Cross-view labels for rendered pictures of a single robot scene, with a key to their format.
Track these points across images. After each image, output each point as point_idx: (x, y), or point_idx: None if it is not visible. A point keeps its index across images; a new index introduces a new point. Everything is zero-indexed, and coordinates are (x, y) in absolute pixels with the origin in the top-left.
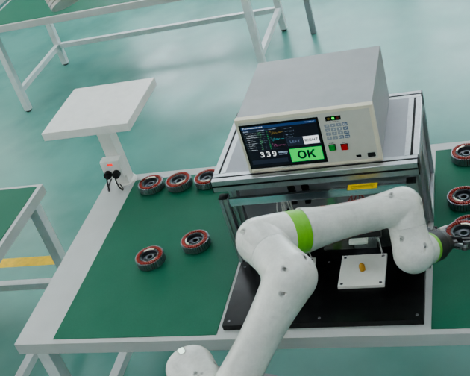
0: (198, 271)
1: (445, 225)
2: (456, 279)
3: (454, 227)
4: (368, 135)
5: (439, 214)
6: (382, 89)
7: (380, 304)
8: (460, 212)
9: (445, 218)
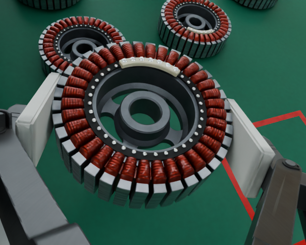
0: None
1: (50, 79)
2: (97, 234)
3: (98, 88)
4: None
5: None
6: None
7: None
8: (46, 11)
9: (11, 26)
